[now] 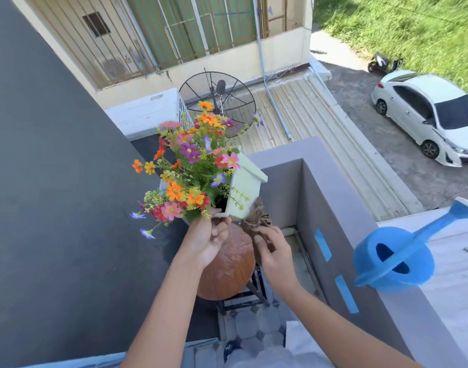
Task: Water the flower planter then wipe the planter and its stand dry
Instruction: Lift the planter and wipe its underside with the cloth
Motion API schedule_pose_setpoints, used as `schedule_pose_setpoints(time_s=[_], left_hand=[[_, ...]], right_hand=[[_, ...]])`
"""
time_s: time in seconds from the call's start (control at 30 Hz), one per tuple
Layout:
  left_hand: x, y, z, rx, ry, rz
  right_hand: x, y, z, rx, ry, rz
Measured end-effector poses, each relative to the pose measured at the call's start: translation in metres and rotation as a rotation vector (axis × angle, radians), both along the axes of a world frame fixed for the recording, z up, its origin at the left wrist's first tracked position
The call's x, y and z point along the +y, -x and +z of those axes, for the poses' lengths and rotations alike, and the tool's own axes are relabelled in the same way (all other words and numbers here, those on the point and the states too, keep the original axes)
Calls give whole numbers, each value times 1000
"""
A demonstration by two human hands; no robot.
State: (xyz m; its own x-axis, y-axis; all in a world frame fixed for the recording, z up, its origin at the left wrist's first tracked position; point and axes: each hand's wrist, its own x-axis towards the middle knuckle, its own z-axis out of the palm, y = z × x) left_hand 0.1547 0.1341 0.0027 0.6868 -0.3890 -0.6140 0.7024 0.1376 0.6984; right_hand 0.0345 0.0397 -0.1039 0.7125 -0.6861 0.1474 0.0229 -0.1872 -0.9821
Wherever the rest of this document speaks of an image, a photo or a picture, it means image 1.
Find person's right hand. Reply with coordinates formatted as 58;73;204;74
253;225;302;294

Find person's left hand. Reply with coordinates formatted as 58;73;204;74
182;209;233;271

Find brown cleaning cloth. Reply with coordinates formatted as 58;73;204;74
240;197;277;265

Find colourful flowers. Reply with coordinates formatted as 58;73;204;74
129;100;265;240

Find blue watering can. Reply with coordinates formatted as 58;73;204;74
353;197;468;294

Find person's right forearm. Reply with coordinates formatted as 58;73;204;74
282;281;425;368

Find person's left forearm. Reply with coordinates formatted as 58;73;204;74
121;250;206;368

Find round wooden table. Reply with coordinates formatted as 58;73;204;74
195;222;271;315

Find blue tape strip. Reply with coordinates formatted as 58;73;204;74
335;274;360;315
314;227;333;262

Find white shirt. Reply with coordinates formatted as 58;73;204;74
226;320;334;368

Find dark shoe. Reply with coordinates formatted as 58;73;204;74
223;339;242;363

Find white air conditioner unit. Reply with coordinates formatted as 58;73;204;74
105;87;195;141

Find black satellite dish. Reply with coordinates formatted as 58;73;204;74
178;68;257;139

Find beige corrugated roof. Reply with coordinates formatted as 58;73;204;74
226;72;425;223

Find light blue drain pipe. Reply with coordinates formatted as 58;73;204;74
251;0;293;142

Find green barred window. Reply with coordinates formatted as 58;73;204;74
125;0;258;70

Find black scooter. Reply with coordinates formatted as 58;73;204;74
367;53;404;75

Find white car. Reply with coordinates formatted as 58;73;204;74
371;69;468;168

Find brown wooden ladder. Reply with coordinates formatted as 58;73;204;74
256;0;288;39

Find small dark window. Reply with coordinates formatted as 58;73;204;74
82;11;111;38

